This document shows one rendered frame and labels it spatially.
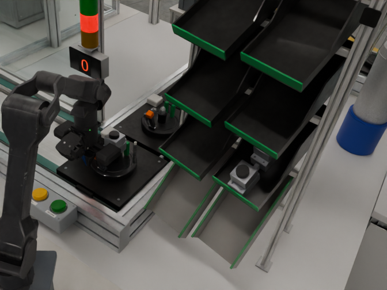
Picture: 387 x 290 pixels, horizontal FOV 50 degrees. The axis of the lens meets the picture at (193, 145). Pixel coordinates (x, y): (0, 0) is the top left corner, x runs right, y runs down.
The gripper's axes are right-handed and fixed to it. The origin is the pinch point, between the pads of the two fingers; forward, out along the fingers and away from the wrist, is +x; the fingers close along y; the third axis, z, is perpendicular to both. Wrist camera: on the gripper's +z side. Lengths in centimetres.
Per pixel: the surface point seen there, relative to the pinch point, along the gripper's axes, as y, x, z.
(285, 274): 59, 23, -16
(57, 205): -1.3, 11.5, 10.8
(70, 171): -8.2, 11.8, -0.9
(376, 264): 85, 47, -59
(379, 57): 53, -16, -88
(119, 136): 1.0, 0.3, -12.0
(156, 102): -8.3, 10.2, -44.2
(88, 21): -17.8, -25.8, -20.9
